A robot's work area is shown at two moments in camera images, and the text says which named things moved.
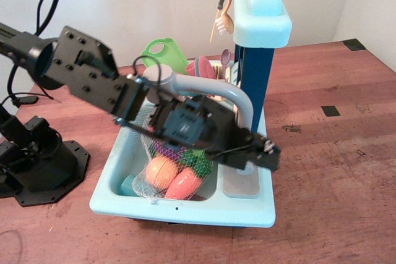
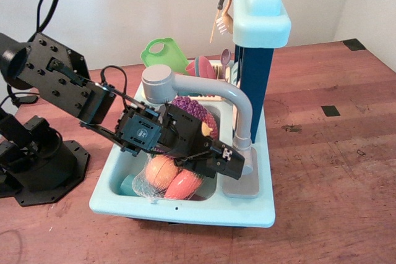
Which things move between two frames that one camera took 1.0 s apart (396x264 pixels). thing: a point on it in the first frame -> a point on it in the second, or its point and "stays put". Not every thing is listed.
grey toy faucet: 161,82 stays put
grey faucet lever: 248,169 stays put
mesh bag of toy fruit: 169,172 stays put
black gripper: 205,125 -> 174,131
